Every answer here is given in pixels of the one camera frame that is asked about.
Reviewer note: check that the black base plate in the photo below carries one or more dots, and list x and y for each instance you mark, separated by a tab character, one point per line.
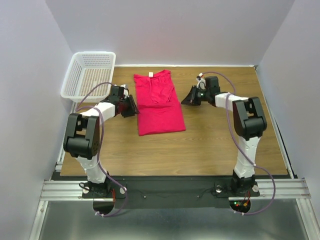
168	192

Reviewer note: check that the pink t shirt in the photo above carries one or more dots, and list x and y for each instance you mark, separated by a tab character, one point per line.
159	108

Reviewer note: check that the aluminium frame rail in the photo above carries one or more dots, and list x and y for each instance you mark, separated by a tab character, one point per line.
204	149

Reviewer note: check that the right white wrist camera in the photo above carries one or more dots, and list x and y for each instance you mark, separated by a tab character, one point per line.
201	82

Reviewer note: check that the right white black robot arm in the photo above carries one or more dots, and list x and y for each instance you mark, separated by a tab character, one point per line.
246	123

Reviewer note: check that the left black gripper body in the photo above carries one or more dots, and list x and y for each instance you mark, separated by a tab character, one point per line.
129	108

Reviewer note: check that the white plastic basket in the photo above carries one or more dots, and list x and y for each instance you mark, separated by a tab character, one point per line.
89	72

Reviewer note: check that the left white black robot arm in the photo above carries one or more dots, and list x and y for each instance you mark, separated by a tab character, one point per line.
84	135

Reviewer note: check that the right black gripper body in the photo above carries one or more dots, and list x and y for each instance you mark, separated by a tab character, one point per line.
198	95

